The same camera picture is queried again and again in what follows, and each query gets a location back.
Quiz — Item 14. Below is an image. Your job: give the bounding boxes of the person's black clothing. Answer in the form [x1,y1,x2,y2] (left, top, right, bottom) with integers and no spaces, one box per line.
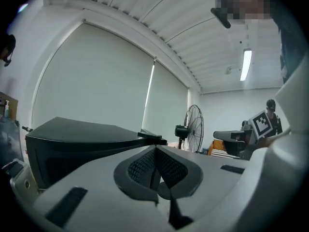
[272,7,309,85]

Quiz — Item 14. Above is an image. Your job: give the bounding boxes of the black standing fan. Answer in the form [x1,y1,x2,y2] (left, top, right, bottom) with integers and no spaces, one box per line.
[175,104,205,154]

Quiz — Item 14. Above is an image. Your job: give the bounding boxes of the black cabinet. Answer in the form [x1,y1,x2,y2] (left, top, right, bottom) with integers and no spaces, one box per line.
[25,116,168,190]

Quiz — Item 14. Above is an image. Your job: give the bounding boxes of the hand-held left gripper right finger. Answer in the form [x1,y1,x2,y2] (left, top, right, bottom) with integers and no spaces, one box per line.
[154,145,252,232]

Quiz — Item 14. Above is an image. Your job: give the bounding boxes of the plastic-covered table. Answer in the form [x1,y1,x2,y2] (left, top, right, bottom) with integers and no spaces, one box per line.
[0,118,25,164]

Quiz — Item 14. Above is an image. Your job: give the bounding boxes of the cardboard box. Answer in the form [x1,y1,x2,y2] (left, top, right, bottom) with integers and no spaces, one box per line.
[0,92,19,121]

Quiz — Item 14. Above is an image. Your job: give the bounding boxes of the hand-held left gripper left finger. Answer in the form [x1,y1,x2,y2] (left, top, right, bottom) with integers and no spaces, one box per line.
[33,145,174,232]

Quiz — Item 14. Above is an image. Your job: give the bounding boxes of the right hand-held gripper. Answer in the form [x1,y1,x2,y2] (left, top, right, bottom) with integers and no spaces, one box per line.
[213,110,275,160]

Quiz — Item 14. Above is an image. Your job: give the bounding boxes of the long ceiling light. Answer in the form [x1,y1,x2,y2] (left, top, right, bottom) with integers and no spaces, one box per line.
[239,48,253,82]

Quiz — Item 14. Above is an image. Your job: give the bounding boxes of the black head-worn camera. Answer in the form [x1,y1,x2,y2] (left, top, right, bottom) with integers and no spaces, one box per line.
[211,7,232,29]

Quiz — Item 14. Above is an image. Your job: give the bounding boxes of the person's right forearm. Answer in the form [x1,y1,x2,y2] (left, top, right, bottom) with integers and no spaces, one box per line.
[257,130,290,150]

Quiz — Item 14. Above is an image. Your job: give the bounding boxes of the white roller blind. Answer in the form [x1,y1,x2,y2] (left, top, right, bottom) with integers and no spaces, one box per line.
[31,22,155,135]
[142,61,189,145]

